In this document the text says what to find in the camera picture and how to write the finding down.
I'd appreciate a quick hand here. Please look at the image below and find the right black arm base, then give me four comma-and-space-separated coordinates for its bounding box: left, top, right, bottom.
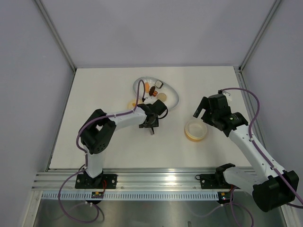
195, 174, 235, 190

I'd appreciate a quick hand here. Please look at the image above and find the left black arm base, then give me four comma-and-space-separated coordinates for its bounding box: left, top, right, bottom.
75, 173, 117, 189

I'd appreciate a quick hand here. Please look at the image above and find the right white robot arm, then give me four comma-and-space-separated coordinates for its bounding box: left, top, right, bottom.
193, 93, 299, 212

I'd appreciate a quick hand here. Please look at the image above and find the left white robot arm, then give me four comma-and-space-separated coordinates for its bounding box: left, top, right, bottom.
76, 105, 161, 188

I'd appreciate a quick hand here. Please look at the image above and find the cream lunch box lid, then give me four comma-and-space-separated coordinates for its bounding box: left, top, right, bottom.
127, 99, 143, 110

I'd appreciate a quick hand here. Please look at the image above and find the round cream lunch box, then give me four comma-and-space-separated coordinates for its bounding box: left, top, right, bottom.
184, 119, 207, 142

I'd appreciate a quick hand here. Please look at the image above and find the round beige cookie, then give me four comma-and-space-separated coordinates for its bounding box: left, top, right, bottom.
157, 93, 167, 102

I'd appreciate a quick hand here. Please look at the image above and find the dark brown food piece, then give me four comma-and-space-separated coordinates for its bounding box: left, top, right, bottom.
149, 86, 155, 96

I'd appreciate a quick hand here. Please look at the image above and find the white oval plate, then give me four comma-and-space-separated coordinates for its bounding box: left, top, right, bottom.
133, 77, 179, 111

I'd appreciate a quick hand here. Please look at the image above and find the white black sushi piece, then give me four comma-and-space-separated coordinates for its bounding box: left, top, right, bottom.
155, 80, 163, 89

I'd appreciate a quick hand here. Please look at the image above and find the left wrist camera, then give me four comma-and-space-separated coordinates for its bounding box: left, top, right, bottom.
139, 99, 168, 120

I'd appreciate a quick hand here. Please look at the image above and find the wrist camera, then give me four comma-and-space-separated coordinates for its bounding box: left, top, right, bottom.
139, 99, 168, 120
218, 90, 232, 102

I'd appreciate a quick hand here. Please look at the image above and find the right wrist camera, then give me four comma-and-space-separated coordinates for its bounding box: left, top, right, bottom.
218, 90, 232, 102

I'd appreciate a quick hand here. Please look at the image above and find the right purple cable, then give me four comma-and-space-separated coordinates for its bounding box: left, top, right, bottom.
189, 86, 303, 227

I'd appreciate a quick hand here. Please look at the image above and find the purple cable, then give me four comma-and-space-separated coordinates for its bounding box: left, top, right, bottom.
189, 86, 303, 227
57, 79, 146, 224

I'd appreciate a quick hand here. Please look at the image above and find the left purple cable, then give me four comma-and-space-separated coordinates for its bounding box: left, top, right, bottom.
57, 79, 146, 224

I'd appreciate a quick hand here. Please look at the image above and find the right aluminium frame post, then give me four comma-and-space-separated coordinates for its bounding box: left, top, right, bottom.
238, 0, 283, 73

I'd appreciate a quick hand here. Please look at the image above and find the aluminium frame post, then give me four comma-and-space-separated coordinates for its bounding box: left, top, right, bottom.
238, 0, 283, 73
33, 0, 77, 74

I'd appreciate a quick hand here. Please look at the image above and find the aluminium front rail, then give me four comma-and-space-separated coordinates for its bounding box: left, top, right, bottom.
32, 167, 258, 192

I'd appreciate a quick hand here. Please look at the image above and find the white slotted cable duct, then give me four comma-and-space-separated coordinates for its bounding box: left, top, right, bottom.
42, 191, 219, 201

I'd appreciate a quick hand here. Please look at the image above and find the left aluminium frame post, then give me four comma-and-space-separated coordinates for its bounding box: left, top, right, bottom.
33, 0, 77, 74

